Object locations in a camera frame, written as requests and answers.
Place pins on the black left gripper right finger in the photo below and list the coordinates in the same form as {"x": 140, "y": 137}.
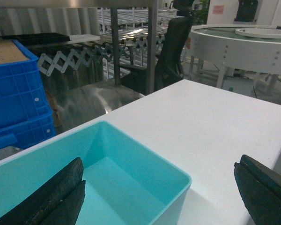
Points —
{"x": 260, "y": 190}

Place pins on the white round conveyor table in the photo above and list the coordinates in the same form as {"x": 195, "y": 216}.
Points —
{"x": 246, "y": 47}

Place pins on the teal plastic tray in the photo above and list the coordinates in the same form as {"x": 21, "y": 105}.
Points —
{"x": 126, "y": 182}

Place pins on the brown cardboard sheet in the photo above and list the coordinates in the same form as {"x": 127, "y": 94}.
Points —
{"x": 10, "y": 53}

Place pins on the blue crate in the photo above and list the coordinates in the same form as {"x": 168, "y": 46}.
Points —
{"x": 26, "y": 134}
{"x": 22, "y": 95}

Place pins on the blue crate bottom right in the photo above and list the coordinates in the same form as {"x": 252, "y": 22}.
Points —
{"x": 26, "y": 134}

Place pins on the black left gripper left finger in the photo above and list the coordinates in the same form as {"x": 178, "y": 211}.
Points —
{"x": 57, "y": 202}

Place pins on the expandable roller conveyor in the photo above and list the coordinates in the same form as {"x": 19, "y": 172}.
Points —
{"x": 72, "y": 56}

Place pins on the blue crate top right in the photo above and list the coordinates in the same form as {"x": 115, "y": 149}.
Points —
{"x": 22, "y": 95}

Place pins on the black office chair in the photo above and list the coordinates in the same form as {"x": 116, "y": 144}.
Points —
{"x": 168, "y": 68}

